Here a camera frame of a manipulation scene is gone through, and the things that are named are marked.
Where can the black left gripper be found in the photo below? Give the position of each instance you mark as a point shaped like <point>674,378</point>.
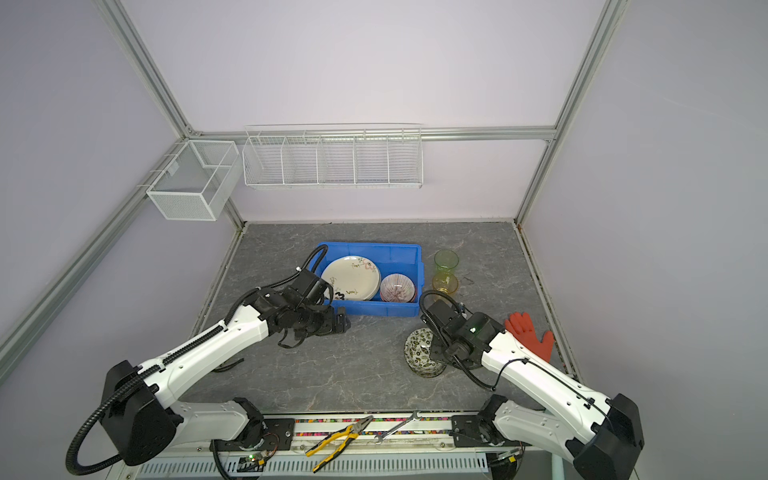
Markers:
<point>329,326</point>

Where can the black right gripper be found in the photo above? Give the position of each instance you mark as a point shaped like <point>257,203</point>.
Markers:
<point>435,351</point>

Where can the cream floral plate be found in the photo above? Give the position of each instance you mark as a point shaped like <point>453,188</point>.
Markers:
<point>353,278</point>

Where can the pink striped bowl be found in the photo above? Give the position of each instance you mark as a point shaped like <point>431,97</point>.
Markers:
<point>397,288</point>

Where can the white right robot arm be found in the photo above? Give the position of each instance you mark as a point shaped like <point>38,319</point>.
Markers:
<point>532,403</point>

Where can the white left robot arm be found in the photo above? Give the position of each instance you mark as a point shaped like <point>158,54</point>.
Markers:
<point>140,414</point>

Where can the blue plastic bin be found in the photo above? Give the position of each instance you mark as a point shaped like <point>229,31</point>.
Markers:
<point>389,258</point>

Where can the red work glove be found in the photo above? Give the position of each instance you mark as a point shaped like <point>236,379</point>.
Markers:
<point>520,325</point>

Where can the green glass cup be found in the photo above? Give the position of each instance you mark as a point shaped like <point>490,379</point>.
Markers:
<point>446,262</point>

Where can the yellow black pliers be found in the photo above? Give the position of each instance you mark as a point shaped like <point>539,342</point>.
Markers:
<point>345,436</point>

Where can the silver wrench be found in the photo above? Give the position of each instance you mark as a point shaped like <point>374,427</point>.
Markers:
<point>379,439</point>

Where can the yellow tape measure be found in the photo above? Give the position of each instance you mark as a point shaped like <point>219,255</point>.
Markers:
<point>228,366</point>

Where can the white mesh box basket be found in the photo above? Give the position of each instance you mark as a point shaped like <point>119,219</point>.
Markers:
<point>198,181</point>

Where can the white wire wall rack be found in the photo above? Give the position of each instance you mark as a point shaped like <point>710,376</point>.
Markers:
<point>333,155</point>

